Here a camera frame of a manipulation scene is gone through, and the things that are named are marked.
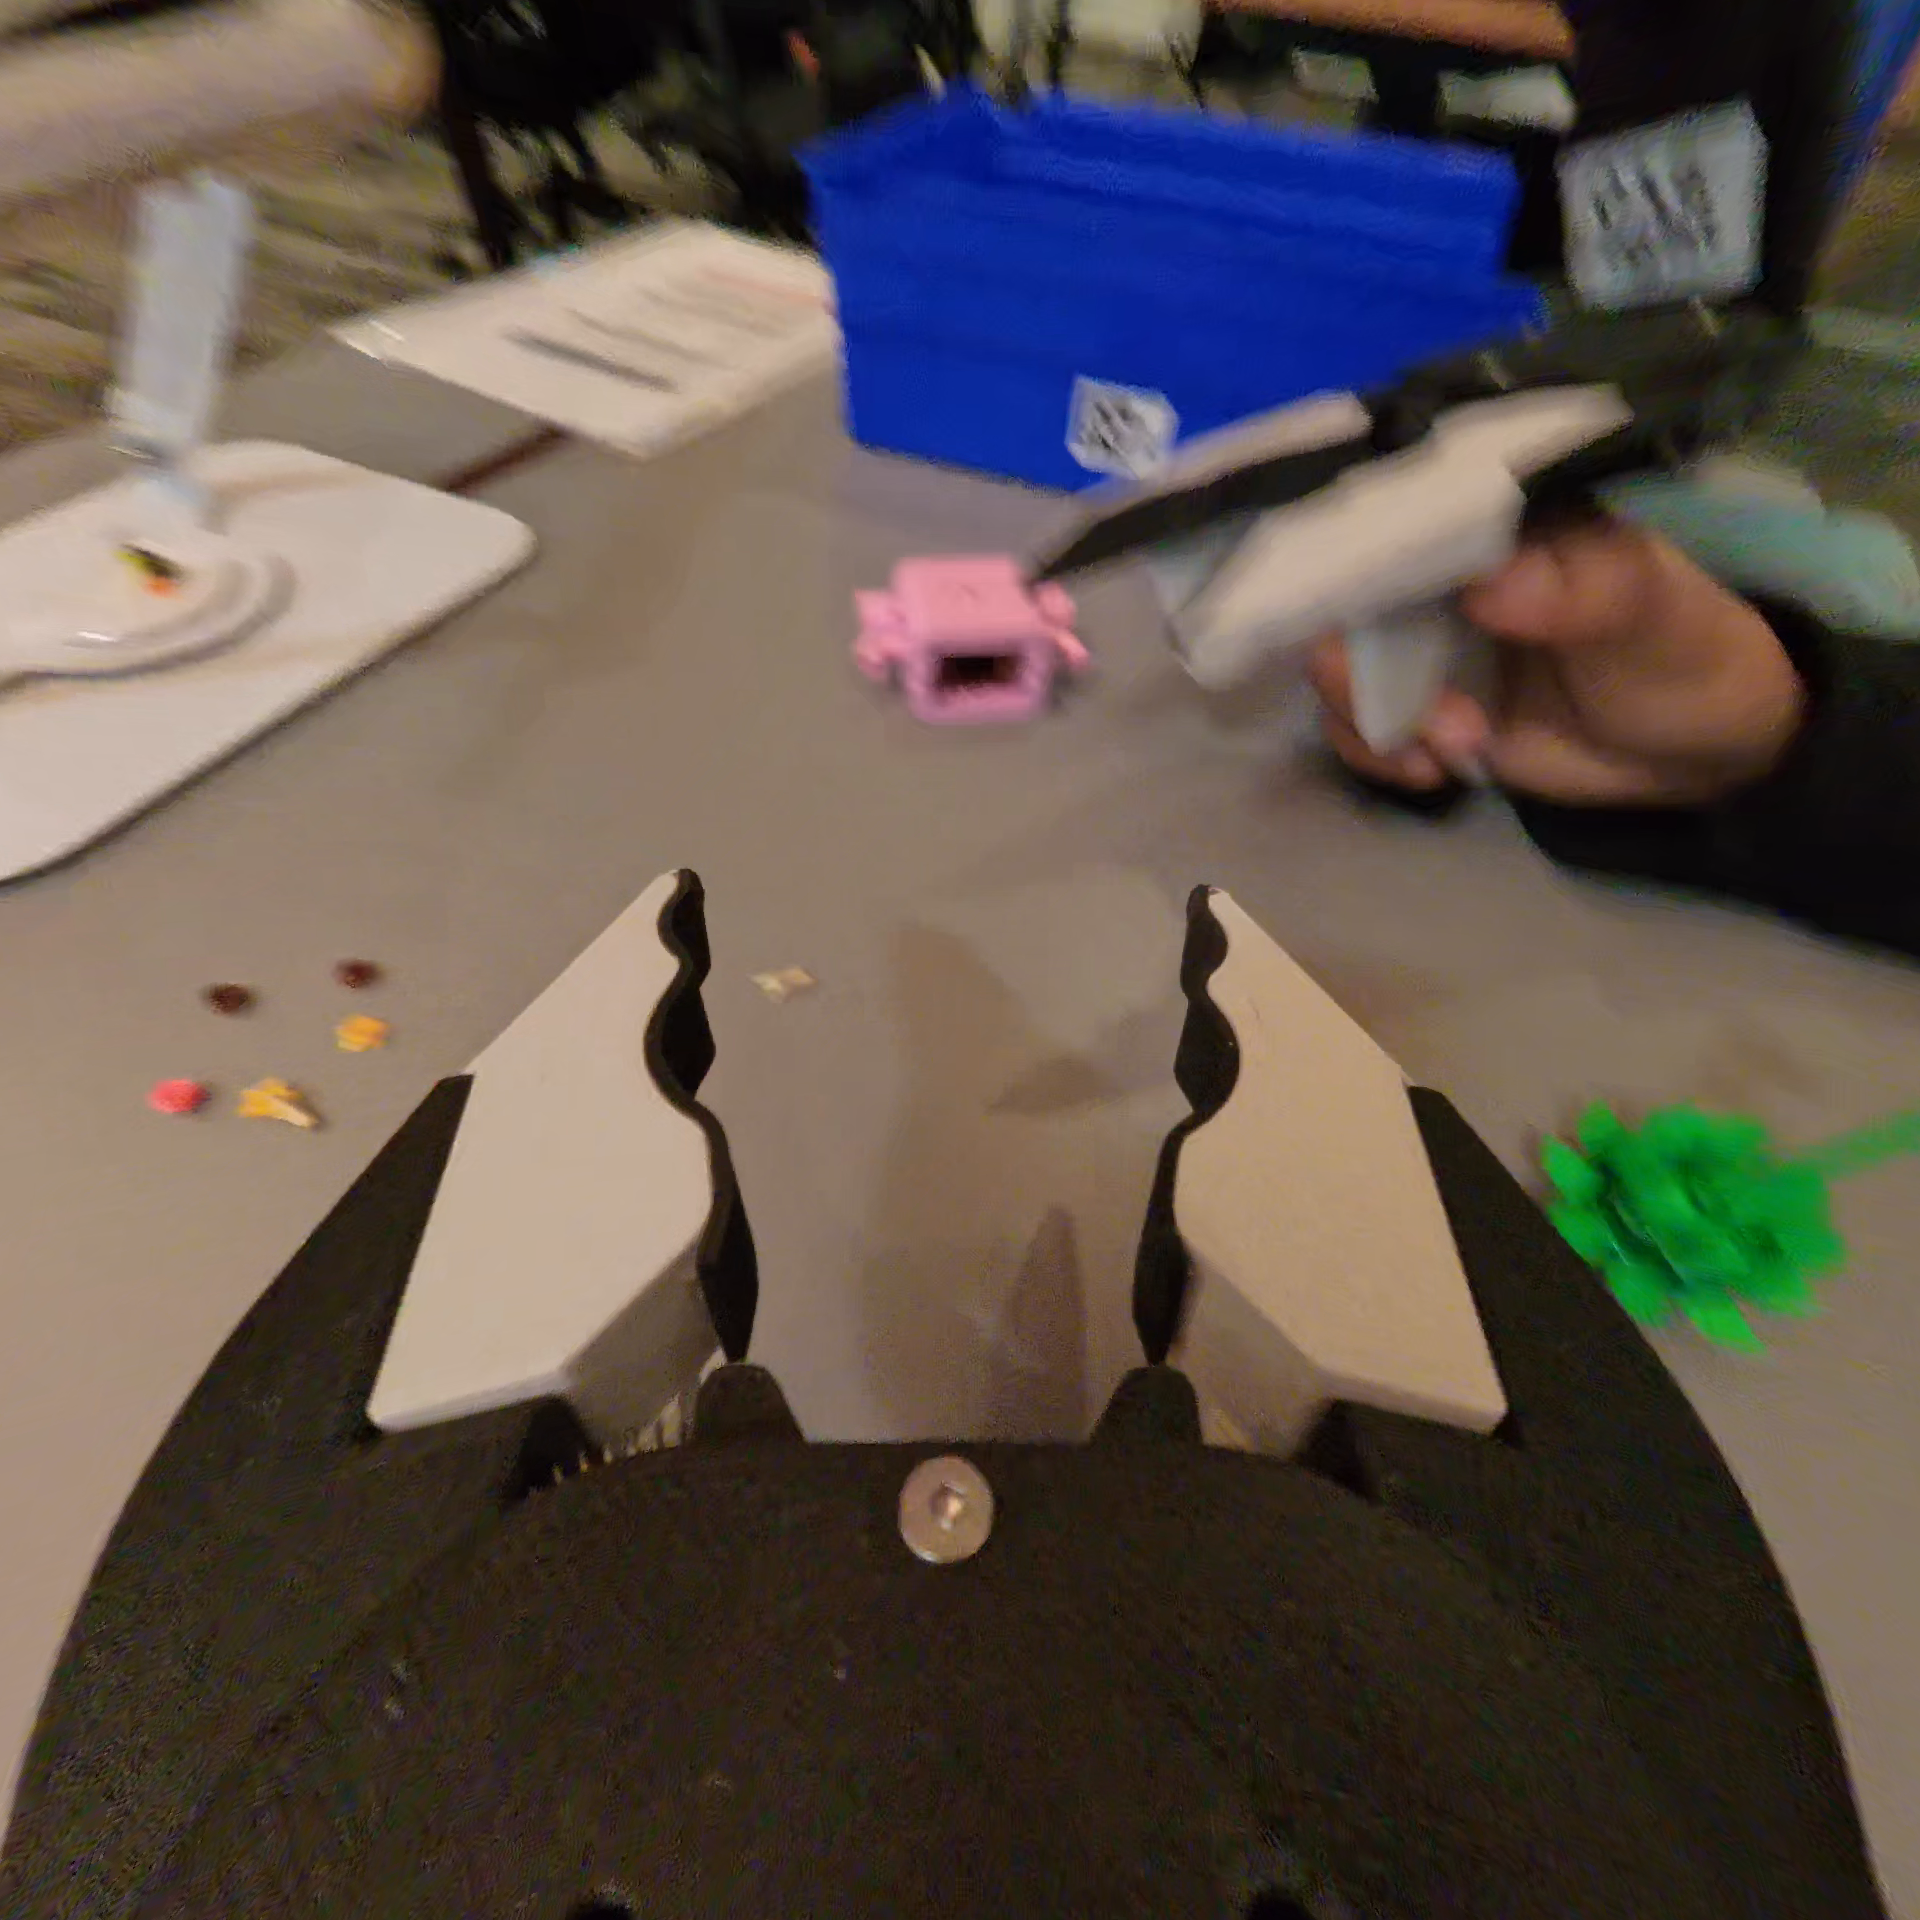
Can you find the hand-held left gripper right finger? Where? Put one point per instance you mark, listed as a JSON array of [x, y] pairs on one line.
[[1320, 1215]]

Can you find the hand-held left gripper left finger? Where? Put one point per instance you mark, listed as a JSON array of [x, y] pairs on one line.
[[556, 1200]]

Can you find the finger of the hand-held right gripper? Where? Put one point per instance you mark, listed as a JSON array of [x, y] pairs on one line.
[[1380, 541], [1231, 475]]

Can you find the pink brick figure pot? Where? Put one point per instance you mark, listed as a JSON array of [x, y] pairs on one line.
[[968, 629]]

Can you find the green leafy plant piece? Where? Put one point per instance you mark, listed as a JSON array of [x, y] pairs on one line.
[[1695, 1215]]

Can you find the person's right forearm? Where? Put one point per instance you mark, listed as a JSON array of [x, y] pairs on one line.
[[1800, 811]]

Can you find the person's right hand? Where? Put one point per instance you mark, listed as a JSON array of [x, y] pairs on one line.
[[1635, 676]]

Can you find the grey framed desk panel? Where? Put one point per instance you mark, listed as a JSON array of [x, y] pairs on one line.
[[1769, 541]]

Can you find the blue storage bin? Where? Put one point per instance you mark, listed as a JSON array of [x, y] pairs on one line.
[[1125, 284]]

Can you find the yellow star flower piece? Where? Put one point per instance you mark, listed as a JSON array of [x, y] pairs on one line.
[[361, 1032]]

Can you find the white book stand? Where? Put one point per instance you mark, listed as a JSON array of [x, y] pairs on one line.
[[299, 629]]

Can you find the laminated instruction sheet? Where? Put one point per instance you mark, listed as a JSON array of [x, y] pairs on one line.
[[600, 330]]

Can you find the small black orange brick piece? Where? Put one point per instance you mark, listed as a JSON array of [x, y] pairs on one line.
[[148, 567]]

